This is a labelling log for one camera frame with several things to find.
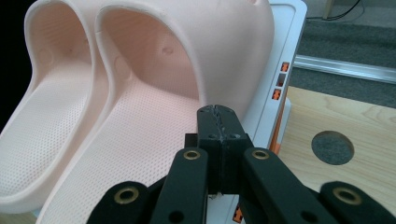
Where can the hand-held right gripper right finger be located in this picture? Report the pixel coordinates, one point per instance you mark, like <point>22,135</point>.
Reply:
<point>233,149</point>

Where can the aluminium floor rail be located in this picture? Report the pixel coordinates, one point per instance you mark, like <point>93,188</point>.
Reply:
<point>342,68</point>

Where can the pink slipper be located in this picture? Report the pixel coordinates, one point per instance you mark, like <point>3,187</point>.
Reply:
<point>149,124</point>
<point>46,124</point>

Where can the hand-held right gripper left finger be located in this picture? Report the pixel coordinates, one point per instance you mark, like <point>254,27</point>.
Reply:
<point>209,149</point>

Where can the light wooden furniture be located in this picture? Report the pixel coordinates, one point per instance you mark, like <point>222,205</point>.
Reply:
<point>329,7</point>

